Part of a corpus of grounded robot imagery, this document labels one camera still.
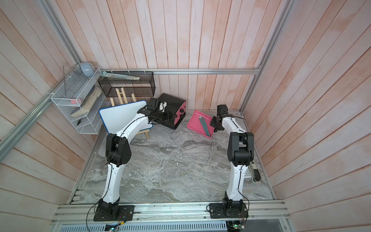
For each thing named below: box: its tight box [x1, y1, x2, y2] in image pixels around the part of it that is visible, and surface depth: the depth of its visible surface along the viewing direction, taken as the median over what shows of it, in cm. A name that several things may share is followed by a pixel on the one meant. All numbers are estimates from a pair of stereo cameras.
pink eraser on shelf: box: [70, 98, 82, 104], surface depth 73 cm
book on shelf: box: [70, 85, 102, 118], surface depth 83 cm
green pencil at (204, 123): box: [197, 115, 211, 137], surface depth 106 cm
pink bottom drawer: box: [186, 109, 215, 140], surface depth 103 cm
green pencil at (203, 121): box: [198, 115, 211, 137], surface depth 106 cm
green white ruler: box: [101, 71, 141, 80], surface depth 92 cm
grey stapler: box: [248, 161, 261, 185], surface depth 83 cm
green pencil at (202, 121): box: [197, 115, 211, 137], surface depth 106 cm
